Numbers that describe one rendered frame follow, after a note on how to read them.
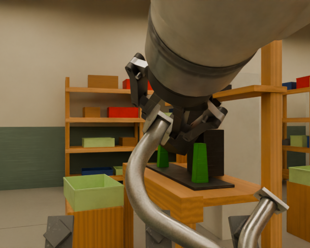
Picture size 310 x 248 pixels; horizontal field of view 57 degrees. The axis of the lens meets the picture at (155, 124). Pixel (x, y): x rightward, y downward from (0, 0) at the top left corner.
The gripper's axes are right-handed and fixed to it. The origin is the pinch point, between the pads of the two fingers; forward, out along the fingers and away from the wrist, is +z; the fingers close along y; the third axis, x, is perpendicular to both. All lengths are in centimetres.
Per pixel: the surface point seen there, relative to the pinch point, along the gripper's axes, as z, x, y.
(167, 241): 9.7, 13.5, -12.0
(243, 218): 11.9, 1.8, -22.6
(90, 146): 515, -72, 124
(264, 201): 7.8, -2.0, -23.1
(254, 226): 6.6, 3.3, -22.8
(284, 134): 549, -355, -210
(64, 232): 10.1, 22.0, 3.5
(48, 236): 10.0, 23.9, 5.2
